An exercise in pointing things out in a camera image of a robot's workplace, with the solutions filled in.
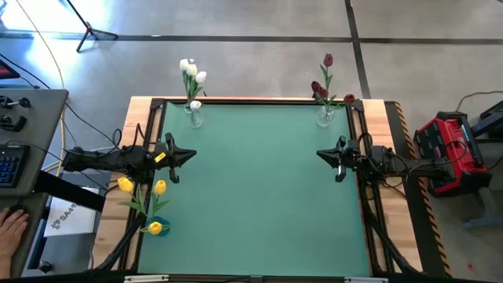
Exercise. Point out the white metal bracket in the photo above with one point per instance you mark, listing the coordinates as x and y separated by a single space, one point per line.
145 278
365 280

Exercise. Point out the blue glass vase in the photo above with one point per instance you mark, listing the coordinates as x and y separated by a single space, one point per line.
166 230

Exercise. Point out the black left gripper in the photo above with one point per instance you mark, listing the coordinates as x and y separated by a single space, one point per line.
164 165

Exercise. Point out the white printed paper sheet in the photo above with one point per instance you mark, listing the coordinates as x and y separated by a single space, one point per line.
70 224

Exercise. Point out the black tripod stand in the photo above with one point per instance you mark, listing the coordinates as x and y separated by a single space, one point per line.
89 30

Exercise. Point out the round clear glass vase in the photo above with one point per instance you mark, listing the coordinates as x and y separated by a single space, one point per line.
195 122

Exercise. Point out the person's forearm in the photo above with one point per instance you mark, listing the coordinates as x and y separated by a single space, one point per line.
4 267

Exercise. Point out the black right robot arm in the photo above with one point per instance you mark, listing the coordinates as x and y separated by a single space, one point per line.
393 165

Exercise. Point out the green artificial flower stem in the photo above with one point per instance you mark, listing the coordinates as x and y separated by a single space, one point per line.
328 59

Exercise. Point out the black strip with hazard stripes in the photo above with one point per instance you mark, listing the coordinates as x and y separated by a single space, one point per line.
412 204

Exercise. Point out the person's hand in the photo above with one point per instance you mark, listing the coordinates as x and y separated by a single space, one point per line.
12 232

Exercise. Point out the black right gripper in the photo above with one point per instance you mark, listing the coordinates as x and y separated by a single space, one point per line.
353 159

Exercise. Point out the red black tool case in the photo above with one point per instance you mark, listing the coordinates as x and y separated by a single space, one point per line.
463 173

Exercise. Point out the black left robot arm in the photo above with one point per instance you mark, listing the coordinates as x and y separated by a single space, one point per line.
110 160

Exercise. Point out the black diagonal bar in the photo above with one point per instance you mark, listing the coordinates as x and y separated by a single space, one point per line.
67 192

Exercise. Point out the black aluminium table frame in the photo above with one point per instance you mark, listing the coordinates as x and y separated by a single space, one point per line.
357 105

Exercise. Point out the cut clear glass vase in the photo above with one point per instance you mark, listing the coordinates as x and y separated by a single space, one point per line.
325 118

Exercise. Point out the small black monitor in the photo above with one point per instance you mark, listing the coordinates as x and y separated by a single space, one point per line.
8 70

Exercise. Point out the black backlit keyboard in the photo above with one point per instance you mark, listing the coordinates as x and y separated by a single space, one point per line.
12 167

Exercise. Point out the black knob device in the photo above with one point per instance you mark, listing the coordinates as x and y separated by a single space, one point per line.
23 102

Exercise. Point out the grey desk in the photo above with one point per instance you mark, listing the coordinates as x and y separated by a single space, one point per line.
39 118

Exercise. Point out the black computer mouse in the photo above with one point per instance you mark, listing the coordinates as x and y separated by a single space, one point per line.
17 208

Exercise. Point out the black blue equipment box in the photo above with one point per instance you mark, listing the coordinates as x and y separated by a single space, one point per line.
491 122

